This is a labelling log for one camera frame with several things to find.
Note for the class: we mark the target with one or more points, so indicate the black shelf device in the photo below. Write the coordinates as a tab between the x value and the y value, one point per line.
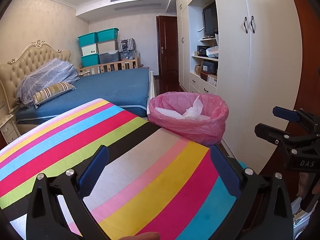
202	49

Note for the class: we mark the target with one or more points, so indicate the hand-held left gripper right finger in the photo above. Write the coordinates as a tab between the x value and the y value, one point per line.
225	172

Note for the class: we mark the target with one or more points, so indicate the grey blue pillow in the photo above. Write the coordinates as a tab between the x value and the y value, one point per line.
50	72

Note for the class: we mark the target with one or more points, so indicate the white carved chair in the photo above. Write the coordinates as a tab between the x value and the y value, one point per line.
300	215

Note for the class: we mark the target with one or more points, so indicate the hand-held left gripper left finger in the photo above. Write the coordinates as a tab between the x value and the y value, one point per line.
93	170

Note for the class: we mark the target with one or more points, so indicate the brown wooden door frame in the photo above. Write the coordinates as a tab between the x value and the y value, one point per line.
310	55

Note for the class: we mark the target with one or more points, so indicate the blue bed mattress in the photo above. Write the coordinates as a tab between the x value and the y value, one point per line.
112	85

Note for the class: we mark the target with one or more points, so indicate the cardboard box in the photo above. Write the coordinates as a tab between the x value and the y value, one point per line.
212	80

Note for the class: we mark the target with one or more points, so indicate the wooden crib rail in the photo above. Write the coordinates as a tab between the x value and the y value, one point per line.
110	67

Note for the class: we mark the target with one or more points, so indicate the colourful striped tablecloth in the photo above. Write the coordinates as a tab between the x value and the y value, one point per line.
150	167

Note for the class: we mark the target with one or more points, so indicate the beige tufted bed headboard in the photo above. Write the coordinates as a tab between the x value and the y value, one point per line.
32	55

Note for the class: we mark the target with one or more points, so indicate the clear plastic storage box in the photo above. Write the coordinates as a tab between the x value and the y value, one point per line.
108	57

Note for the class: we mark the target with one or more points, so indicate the cream plastic storage box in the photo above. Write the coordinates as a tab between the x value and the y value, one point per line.
90	50

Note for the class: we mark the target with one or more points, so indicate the teal plastic storage box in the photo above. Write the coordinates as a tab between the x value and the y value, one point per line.
108	34
90	60
88	39

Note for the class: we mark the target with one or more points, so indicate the grey plastic storage box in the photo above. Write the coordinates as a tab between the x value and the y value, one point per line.
107	47

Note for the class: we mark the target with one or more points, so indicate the striped pillow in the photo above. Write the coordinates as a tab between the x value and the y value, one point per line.
53	91

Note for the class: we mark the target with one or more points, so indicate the black safe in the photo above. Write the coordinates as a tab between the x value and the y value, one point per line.
210	67

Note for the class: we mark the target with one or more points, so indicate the dark fabric bag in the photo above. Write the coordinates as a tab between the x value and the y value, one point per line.
127	55

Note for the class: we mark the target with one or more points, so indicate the person's left hand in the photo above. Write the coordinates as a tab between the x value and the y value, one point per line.
140	236

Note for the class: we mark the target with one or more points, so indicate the dark brown room door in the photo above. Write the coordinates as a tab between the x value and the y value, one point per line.
167	50

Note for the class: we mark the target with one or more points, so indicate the black white checkered bag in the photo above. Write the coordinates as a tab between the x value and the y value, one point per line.
127	44

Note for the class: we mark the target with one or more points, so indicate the waste bin with pink bag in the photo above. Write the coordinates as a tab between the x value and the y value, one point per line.
187	130

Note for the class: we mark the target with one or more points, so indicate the person's right hand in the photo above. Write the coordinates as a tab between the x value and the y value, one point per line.
306	182

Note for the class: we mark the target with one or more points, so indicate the black television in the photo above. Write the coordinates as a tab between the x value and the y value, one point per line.
210	20

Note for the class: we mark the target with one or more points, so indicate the white built-in wardrobe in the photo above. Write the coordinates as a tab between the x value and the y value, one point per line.
262	80

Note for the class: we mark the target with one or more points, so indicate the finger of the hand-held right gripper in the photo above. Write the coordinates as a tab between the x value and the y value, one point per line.
268	132
285	113

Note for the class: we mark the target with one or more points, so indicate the cream nightstand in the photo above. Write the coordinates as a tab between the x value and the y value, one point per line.
8	130

